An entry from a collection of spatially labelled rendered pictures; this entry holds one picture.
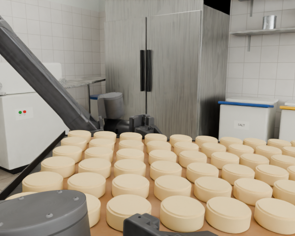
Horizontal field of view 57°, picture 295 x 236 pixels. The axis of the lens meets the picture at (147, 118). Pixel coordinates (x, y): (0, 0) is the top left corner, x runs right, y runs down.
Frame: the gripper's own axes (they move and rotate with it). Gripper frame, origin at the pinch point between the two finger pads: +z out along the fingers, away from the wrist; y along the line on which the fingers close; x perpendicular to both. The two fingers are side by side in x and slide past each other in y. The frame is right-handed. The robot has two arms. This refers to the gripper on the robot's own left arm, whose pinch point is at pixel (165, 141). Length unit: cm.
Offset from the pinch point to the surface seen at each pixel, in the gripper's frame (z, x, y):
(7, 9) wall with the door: -351, -107, -83
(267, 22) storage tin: -77, -280, -70
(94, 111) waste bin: -318, -224, 60
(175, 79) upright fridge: -146, -206, -3
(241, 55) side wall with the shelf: -112, -300, -35
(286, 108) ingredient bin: -35, -240, 19
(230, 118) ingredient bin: -91, -237, 37
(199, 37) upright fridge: -120, -207, -49
